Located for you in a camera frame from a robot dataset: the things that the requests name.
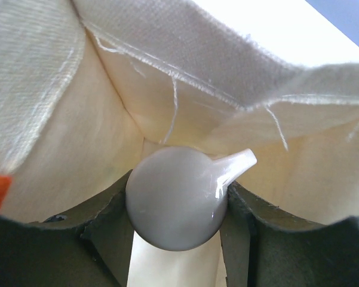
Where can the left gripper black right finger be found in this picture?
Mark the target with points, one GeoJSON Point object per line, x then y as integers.
{"type": "Point", "coordinates": [263, 245]}

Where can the beige canvas bag orange handles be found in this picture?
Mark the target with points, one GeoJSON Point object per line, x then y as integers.
{"type": "Point", "coordinates": [89, 89]}

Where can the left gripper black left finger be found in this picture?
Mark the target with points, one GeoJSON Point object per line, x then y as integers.
{"type": "Point", "coordinates": [87, 245]}

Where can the green bottle beige cap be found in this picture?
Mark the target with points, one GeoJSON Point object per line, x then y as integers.
{"type": "Point", "coordinates": [176, 198]}

